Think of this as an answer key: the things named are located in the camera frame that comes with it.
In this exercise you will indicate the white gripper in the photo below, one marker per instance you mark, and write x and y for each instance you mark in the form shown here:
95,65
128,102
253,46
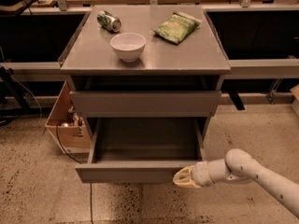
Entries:
201,174

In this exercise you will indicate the grey drawer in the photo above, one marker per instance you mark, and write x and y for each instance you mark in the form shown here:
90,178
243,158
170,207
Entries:
141,150
145,104

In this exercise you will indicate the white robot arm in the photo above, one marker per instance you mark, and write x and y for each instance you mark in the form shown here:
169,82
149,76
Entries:
237,166

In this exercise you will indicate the grey drawer cabinet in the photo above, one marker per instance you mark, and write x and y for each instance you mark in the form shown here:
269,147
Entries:
196,64

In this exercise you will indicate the grey top drawer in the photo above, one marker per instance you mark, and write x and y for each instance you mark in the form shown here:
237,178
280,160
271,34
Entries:
145,104

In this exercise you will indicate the wooden box with items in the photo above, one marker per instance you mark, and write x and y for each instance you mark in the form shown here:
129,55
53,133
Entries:
67,135

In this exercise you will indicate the white ceramic bowl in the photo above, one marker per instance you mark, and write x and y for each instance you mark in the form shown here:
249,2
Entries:
128,46

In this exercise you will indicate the green chip bag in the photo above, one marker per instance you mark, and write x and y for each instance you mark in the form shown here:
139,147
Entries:
177,27

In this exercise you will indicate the green soda can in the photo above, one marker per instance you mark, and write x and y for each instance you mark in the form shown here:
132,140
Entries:
108,21

